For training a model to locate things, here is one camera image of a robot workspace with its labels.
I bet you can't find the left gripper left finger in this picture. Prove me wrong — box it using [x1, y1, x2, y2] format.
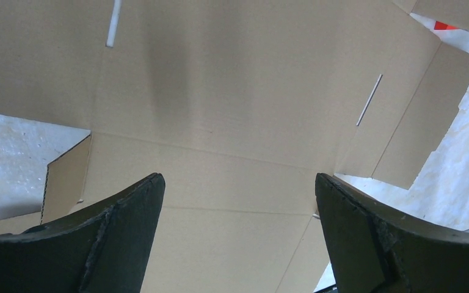
[0, 173, 165, 292]

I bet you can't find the brown cardboard box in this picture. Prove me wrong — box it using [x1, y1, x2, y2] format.
[0, 1, 469, 292]

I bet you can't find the small red block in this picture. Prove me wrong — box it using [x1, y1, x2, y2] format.
[434, 21, 459, 31]

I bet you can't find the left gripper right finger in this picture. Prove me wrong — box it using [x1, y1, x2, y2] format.
[315, 173, 469, 292]

